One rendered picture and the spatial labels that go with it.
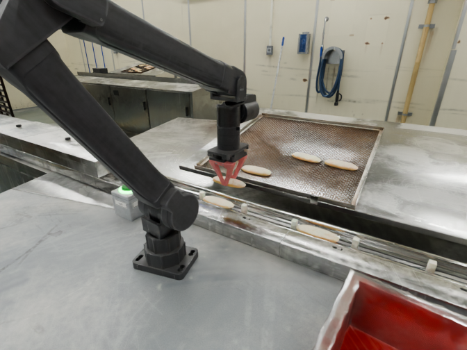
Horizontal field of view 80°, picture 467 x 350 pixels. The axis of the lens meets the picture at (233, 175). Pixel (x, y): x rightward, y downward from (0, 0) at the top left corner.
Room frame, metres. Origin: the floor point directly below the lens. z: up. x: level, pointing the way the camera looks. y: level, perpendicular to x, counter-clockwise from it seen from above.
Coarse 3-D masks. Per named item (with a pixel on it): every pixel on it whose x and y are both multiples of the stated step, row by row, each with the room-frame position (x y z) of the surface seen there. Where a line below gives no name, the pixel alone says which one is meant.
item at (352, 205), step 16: (288, 128) 1.10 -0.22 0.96; (304, 128) 1.09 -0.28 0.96; (352, 128) 1.05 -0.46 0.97; (368, 128) 1.03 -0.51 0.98; (304, 144) 0.95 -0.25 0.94; (352, 144) 0.93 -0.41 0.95; (352, 160) 0.82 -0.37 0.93; (368, 160) 0.81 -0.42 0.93; (240, 176) 0.76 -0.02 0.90; (256, 176) 0.78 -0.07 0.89; (272, 176) 0.77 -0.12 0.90; (352, 176) 0.73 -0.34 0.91; (288, 192) 0.68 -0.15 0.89; (304, 192) 0.66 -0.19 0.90; (352, 192) 0.66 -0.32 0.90; (352, 208) 0.60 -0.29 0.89
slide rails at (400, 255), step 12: (192, 192) 0.75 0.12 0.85; (240, 204) 0.68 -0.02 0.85; (252, 216) 0.62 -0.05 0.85; (264, 216) 0.62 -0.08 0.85; (276, 216) 0.62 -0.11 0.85; (348, 240) 0.52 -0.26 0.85; (360, 240) 0.52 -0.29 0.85; (384, 252) 0.48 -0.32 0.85; (396, 252) 0.48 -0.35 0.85; (420, 264) 0.44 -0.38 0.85; (456, 276) 0.41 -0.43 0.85
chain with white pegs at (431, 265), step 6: (204, 192) 0.72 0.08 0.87; (198, 198) 0.74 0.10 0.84; (246, 204) 0.65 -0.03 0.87; (246, 210) 0.64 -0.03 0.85; (294, 222) 0.57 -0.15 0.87; (294, 228) 0.57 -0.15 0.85; (354, 240) 0.50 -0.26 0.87; (348, 246) 0.51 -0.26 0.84; (354, 246) 0.49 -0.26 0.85; (432, 264) 0.42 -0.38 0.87; (426, 270) 0.43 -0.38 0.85; (432, 270) 0.42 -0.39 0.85; (444, 276) 0.42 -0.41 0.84; (462, 282) 0.40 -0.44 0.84
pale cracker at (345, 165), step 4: (328, 160) 0.82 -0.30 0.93; (332, 160) 0.81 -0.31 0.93; (336, 160) 0.81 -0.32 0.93; (340, 160) 0.81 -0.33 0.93; (328, 164) 0.80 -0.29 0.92; (332, 164) 0.80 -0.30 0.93; (336, 164) 0.79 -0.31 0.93; (340, 164) 0.79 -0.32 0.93; (344, 164) 0.78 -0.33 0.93; (348, 164) 0.78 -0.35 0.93; (352, 164) 0.78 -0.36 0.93; (340, 168) 0.78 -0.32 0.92; (344, 168) 0.77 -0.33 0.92; (348, 168) 0.77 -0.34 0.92; (352, 168) 0.77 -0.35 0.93; (356, 168) 0.77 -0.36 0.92
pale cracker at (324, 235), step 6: (300, 228) 0.56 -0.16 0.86; (306, 228) 0.55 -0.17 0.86; (312, 228) 0.55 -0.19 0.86; (318, 228) 0.55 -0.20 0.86; (306, 234) 0.54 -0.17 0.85; (312, 234) 0.53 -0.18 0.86; (318, 234) 0.53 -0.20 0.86; (324, 234) 0.53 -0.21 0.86; (330, 234) 0.53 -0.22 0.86; (330, 240) 0.51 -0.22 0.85; (336, 240) 0.51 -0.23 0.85
